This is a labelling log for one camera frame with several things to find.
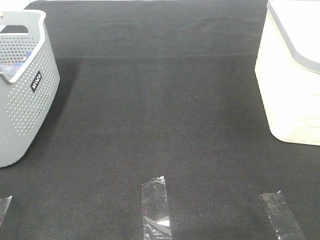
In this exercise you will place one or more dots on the clear tape strip right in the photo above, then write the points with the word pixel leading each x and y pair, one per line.
pixel 280 216

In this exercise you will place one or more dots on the white lidded storage bin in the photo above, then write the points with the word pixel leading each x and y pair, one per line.
pixel 287 70

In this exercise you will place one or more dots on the grey perforated laundry basket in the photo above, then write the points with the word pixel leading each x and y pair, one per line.
pixel 25 99

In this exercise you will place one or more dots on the clear tape strip centre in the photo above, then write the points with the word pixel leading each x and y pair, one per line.
pixel 155 210

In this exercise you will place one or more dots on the clear tape strip left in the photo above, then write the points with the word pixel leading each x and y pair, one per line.
pixel 4 205

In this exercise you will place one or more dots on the clear tape strip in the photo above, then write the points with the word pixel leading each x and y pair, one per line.
pixel 280 216
pixel 155 210
pixel 4 205

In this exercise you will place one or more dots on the blue towel in basket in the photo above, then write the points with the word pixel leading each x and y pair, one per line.
pixel 8 70

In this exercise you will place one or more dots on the black fabric table mat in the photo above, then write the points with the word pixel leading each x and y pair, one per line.
pixel 149 89

